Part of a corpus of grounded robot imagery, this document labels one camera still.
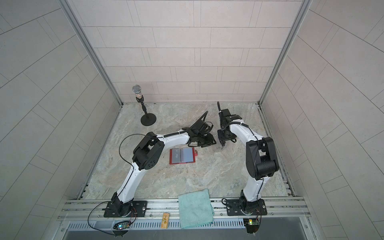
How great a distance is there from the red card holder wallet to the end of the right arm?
0.19 meters

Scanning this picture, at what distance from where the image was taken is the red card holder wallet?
88cm

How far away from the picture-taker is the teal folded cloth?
2.23 feet
